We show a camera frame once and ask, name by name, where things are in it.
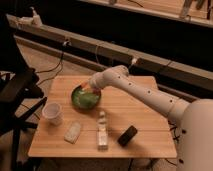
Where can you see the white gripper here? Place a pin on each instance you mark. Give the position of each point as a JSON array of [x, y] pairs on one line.
[[96, 81]]

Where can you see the red pepper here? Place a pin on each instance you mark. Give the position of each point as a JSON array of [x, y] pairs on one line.
[[86, 88]]

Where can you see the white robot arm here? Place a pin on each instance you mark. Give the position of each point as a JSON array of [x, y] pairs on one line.
[[195, 119]]

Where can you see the green ceramic bowl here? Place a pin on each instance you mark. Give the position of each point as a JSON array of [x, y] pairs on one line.
[[82, 100]]

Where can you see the wooden table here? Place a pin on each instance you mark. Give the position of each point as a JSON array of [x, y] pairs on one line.
[[118, 127]]

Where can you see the clear plastic water bottle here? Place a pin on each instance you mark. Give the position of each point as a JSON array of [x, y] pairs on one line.
[[102, 132]]

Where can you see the white plastic cup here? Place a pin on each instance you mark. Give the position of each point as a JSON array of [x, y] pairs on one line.
[[52, 112]]

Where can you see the black smartphone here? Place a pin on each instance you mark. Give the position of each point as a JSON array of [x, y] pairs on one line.
[[124, 139]]

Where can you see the black office chair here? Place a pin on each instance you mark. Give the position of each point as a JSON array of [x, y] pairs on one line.
[[17, 82]]

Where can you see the white spray bottle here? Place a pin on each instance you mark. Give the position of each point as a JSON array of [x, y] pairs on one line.
[[35, 19]]

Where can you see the long grey rail beam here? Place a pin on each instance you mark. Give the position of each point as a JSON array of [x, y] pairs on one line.
[[172, 70]]

